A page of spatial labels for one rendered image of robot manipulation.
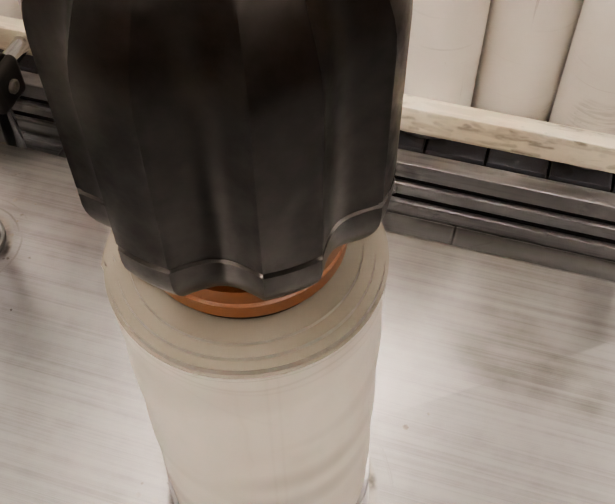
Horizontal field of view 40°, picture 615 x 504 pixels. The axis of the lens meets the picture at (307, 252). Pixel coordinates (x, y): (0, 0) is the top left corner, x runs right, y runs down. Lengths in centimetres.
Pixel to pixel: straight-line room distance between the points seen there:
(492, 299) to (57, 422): 23
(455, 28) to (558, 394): 20
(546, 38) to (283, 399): 32
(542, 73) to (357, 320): 31
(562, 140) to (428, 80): 8
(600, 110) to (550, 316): 12
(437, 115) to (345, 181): 32
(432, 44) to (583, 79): 9
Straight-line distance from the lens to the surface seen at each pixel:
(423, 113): 51
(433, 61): 50
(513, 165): 54
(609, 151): 52
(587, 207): 54
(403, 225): 56
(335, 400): 26
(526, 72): 52
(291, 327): 23
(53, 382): 45
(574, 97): 52
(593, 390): 45
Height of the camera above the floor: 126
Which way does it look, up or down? 52 degrees down
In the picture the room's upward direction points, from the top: 1 degrees counter-clockwise
